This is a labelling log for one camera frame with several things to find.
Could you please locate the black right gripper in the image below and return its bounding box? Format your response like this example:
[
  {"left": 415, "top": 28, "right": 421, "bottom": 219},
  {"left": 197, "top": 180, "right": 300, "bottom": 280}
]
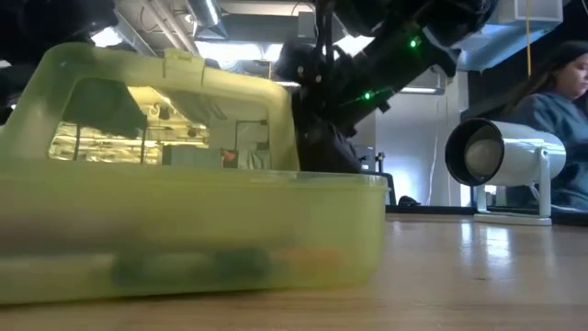
[{"left": 274, "top": 39, "right": 365, "bottom": 175}]

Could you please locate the yellow-green translucent plastic box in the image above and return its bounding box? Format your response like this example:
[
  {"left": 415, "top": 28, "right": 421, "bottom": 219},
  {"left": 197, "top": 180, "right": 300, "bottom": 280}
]
[{"left": 0, "top": 41, "right": 390, "bottom": 306}]

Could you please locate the person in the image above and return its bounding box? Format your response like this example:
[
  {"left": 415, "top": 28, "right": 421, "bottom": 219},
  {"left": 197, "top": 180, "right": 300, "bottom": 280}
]
[{"left": 500, "top": 40, "right": 588, "bottom": 213}]

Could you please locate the yellow hanging cable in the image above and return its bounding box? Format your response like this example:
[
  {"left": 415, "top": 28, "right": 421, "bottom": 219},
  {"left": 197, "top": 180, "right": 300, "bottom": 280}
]
[{"left": 525, "top": 0, "right": 534, "bottom": 78}]

